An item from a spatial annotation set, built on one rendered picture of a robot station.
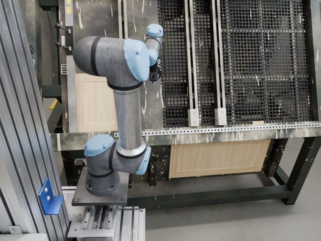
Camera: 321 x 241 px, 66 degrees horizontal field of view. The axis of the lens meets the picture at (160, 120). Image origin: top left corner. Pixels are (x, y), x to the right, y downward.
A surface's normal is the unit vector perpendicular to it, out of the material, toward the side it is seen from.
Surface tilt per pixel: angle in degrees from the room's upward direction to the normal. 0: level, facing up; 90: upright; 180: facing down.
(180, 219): 0
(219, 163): 90
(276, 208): 0
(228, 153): 90
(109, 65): 92
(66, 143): 57
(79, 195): 0
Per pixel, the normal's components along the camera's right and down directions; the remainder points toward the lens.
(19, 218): 0.05, 0.51
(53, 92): 0.14, -0.04
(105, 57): -0.16, 0.21
